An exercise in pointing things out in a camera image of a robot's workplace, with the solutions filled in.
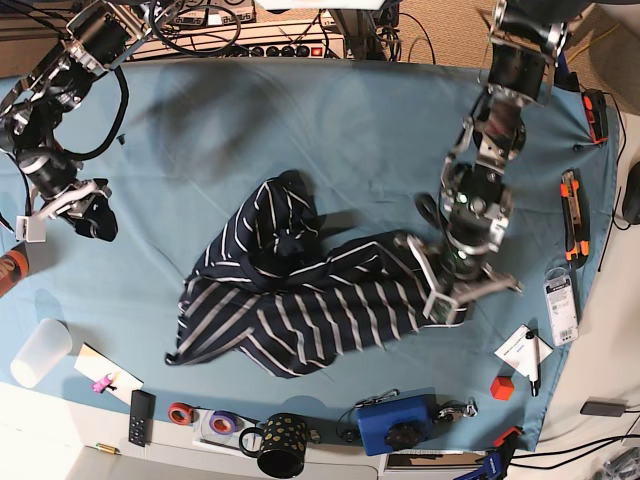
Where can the translucent plastic cup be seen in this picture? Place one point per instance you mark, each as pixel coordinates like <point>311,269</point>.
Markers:
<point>44,349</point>

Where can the black mug gold dots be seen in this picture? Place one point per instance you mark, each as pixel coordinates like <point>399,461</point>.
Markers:
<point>278,445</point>

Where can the metal carabiner keys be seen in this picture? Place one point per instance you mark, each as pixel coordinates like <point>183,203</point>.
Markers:
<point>453,411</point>

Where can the white cardboard sheet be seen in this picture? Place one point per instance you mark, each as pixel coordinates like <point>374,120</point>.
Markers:
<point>94,366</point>

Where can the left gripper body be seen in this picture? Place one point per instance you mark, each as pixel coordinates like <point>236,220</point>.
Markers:
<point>455,279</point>

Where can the red cube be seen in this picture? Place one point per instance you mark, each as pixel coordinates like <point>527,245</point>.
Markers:
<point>502,388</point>

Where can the purple tape roll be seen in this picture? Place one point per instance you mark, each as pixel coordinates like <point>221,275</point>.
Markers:
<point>223,423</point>

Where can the white marker pen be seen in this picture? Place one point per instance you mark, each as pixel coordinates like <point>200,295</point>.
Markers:
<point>533,359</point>

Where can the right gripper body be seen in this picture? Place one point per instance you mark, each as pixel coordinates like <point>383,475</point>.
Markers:
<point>31,226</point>

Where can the light blue tablecloth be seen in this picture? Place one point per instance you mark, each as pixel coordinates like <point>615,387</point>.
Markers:
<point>200,136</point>

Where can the blue orange clamp bottom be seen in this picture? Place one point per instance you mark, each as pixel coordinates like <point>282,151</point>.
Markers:
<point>496,462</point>

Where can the clear plastic blister pack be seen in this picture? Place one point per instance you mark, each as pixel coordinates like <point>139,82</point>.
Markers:
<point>561,305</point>

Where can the orange black utility knife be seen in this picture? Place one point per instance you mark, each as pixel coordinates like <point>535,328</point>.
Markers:
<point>576,228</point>

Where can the orange can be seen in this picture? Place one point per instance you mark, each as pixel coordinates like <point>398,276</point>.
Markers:
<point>14,268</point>

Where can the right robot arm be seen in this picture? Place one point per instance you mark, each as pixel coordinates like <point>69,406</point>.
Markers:
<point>97,41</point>

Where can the orange black clamp right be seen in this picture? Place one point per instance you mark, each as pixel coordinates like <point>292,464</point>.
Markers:
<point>596,114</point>

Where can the black remote control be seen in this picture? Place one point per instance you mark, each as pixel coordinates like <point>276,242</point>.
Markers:
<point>141,413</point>

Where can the red tape roll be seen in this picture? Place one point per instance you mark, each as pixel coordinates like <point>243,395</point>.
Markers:
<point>180,413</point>

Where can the navy white striped t-shirt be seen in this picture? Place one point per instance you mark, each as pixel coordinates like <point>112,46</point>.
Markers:
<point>266,288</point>

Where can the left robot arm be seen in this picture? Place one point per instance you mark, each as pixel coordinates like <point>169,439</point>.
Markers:
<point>473,206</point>

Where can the blue box with black knob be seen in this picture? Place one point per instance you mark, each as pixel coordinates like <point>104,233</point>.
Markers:
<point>393,425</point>

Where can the white paper card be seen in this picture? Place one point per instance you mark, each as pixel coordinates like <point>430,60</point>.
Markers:
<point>513,350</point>

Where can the white power strip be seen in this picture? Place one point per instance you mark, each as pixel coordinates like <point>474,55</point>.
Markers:
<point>312,45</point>

